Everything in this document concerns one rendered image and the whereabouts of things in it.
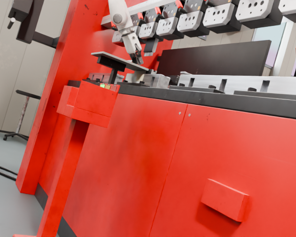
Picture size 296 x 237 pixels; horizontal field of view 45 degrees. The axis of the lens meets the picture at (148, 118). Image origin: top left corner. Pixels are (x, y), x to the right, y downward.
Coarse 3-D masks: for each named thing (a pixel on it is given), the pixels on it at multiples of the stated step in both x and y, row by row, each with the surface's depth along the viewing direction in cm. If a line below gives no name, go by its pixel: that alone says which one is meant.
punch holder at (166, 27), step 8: (168, 8) 179; (176, 8) 172; (168, 16) 177; (176, 16) 171; (160, 24) 181; (168, 24) 174; (176, 24) 172; (160, 32) 179; (168, 32) 172; (176, 32) 172
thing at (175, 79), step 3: (171, 75) 206; (171, 78) 203; (174, 78) 200; (177, 78) 199; (171, 81) 202; (174, 81) 199; (177, 81) 199; (171, 84) 206; (174, 84) 203; (177, 84) 200
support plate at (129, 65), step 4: (96, 52) 181; (100, 52) 176; (104, 52) 173; (96, 56) 189; (108, 56) 178; (112, 56) 175; (116, 56) 176; (116, 60) 182; (120, 60) 178; (124, 60) 178; (128, 64) 184; (132, 64) 181; (136, 64) 182; (128, 68) 197; (132, 68) 193; (136, 68) 189; (140, 68) 185; (144, 68) 184
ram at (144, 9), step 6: (126, 0) 234; (132, 0) 224; (138, 0) 216; (144, 0) 208; (162, 0) 188; (168, 0) 182; (174, 0) 176; (108, 6) 263; (150, 6) 199; (156, 6) 192; (162, 6) 188; (108, 12) 259; (132, 12) 219; (144, 12) 207; (102, 24) 264; (108, 24) 260
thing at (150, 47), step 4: (148, 40) 196; (152, 40) 192; (156, 40) 190; (148, 44) 195; (152, 44) 191; (156, 44) 190; (144, 48) 198; (148, 48) 193; (152, 48) 190; (144, 52) 197; (148, 52) 194; (152, 52) 190
